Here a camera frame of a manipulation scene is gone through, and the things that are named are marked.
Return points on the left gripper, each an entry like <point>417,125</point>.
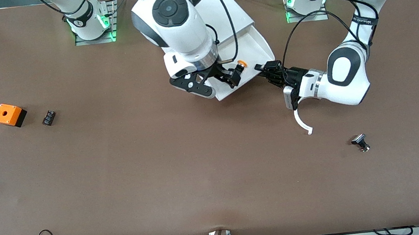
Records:
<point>294,76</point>

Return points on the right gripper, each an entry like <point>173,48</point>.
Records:
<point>219,71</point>

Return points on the orange push button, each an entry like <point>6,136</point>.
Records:
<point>242,64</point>

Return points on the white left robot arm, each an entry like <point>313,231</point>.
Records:
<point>349,74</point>

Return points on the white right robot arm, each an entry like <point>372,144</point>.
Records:
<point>177,28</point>

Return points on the black headed silver push button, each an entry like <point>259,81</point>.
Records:
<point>359,139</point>

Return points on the white curved plastic arc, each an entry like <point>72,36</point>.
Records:
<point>298,121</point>

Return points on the small black terminal block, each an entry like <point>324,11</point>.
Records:
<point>49,118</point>

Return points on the orange box with black base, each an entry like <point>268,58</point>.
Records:
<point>6,114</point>

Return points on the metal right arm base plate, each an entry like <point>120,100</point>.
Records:
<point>82,42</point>

